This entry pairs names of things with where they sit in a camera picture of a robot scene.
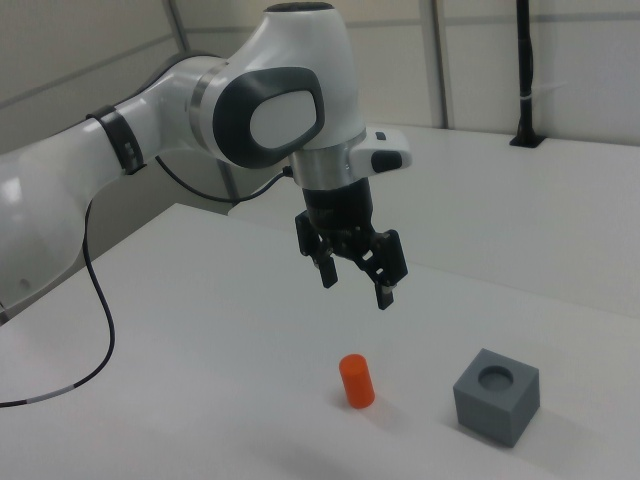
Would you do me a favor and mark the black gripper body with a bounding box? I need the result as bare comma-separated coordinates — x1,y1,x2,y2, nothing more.
301,178,376,252

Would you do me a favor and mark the grey block with round hole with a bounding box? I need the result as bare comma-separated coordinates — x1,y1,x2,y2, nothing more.
452,348,542,448

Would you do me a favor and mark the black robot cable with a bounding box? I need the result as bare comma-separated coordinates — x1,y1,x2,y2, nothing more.
0,154,296,409

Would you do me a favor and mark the orange cylinder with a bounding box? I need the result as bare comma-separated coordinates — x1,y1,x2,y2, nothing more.
338,353,377,411

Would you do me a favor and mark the black pole with base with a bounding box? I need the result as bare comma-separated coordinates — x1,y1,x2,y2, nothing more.
509,0,547,149

